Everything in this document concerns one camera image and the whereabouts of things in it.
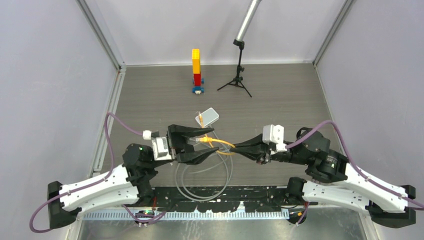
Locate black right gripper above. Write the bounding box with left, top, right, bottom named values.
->
left=229, top=132, right=310, bottom=165

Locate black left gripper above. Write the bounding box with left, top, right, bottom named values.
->
left=148, top=125, right=219, bottom=169

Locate yellow ethernet cable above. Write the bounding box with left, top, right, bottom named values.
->
left=195, top=112, right=237, bottom=157

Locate white network switch box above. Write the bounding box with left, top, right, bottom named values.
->
left=195, top=107, right=220, bottom=128

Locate grey ethernet cable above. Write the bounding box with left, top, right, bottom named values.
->
left=174, top=127, right=234, bottom=202

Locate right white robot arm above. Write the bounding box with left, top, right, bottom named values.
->
left=231, top=125, right=417, bottom=229

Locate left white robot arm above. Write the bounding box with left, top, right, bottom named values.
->
left=47, top=124, right=218, bottom=229

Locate colourful toy block tower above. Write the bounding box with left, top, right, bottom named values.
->
left=191, top=48, right=205, bottom=95

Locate black tripod with silver pole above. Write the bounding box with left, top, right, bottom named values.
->
left=217, top=0, right=262, bottom=98

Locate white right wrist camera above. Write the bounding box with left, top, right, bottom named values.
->
left=262, top=124, right=287, bottom=152

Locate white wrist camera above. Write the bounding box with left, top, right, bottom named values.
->
left=262, top=124, right=287, bottom=152
left=142, top=130, right=173, bottom=161

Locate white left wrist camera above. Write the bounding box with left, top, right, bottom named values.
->
left=142, top=130, right=173, bottom=161

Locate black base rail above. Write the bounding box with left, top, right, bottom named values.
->
left=126, top=185, right=307, bottom=223

